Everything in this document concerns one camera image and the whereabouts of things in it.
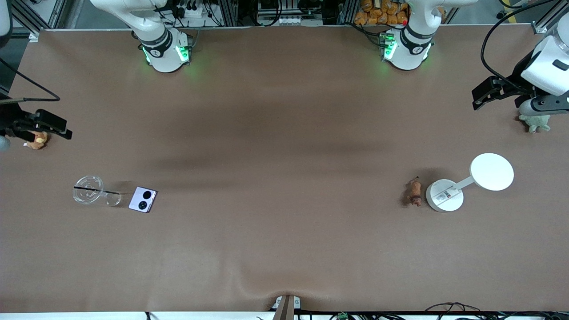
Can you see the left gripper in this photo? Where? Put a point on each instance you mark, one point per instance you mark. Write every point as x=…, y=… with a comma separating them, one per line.
x=517, y=82

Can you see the lilac folding flip phone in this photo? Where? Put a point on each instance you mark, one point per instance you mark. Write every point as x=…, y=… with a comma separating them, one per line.
x=142, y=200

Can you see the brown lion figurine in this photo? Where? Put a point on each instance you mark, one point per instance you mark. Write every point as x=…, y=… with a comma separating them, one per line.
x=414, y=192

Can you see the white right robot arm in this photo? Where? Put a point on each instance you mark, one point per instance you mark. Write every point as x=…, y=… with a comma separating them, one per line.
x=162, y=53

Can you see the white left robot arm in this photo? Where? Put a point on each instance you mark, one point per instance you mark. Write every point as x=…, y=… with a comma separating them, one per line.
x=409, y=53

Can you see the brown plush toy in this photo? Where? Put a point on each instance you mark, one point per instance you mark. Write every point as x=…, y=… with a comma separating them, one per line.
x=38, y=142

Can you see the green plush toy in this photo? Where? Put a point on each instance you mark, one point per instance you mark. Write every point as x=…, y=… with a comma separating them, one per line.
x=537, y=123

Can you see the clear plastic lidded cup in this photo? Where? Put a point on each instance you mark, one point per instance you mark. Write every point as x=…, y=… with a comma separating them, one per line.
x=89, y=182

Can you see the white desk lamp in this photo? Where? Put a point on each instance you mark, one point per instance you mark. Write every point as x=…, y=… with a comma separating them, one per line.
x=491, y=172

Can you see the black drinking straw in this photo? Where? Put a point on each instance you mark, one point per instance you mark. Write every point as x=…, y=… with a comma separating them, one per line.
x=91, y=189

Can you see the orange plush toy pile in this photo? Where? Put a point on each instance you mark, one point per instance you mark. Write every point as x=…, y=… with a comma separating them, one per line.
x=378, y=13

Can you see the white power strip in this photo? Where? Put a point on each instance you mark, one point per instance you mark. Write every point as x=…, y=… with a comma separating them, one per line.
x=191, y=12

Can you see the white connector block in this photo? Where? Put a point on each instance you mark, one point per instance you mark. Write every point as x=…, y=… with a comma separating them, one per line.
x=292, y=20

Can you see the brown table cover mat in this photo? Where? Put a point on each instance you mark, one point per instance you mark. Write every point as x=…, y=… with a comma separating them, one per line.
x=284, y=249

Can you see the aluminium frame extrusion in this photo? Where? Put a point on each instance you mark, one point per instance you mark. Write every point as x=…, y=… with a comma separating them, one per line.
x=40, y=15
x=544, y=22

